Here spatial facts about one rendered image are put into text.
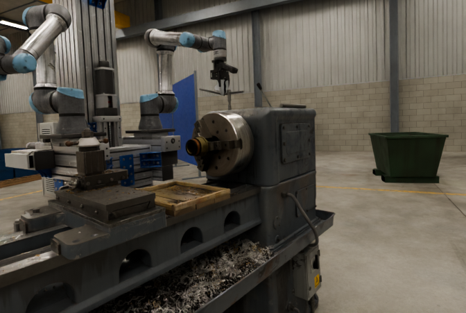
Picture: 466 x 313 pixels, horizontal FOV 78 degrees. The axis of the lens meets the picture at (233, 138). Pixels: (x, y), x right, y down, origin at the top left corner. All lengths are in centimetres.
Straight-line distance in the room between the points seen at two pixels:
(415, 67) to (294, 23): 449
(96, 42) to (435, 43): 1076
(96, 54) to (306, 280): 177
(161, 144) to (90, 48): 68
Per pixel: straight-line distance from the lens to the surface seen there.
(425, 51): 1160
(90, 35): 197
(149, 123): 189
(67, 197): 114
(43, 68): 175
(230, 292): 118
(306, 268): 180
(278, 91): 1179
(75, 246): 85
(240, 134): 133
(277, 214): 154
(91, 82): 190
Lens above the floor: 118
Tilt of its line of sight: 3 degrees down
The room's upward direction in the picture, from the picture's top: 2 degrees counter-clockwise
